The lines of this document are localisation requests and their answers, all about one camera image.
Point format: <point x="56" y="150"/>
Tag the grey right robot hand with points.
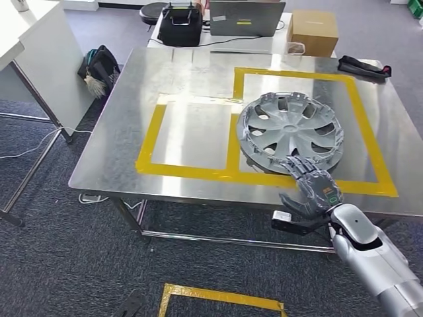
<point x="317" y="190"/>

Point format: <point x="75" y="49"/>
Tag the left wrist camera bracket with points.
<point x="128" y="304"/>

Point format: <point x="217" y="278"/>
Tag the grey laptop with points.
<point x="246" y="19"/>

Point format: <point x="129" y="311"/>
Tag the stainless steel workbench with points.
<point x="115" y="144"/>

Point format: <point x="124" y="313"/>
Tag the black round stool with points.
<point x="150" y="13"/>

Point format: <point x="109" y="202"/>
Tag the black bag with tassel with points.
<point x="102" y="65"/>

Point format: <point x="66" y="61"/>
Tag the black folded pouch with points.
<point x="360" y="66"/>

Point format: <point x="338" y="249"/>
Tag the silver wheel hubcap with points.
<point x="291" y="129"/>

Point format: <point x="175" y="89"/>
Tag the black carrying case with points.
<point x="180" y="28"/>

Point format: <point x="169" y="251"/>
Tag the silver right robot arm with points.
<point x="373" y="258"/>

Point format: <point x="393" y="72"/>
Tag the white floor socket box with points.
<point x="89" y="199"/>

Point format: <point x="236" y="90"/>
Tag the yellow floor tape square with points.
<point x="217" y="295"/>

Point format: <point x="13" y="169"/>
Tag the brown cardboard box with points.
<point x="312" y="33"/>

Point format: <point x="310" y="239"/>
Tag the white office desk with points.
<point x="231" y="43"/>

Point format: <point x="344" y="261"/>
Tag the white panel desk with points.
<point x="49" y="61"/>

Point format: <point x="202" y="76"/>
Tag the clear plastic container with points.
<point x="294" y="48"/>

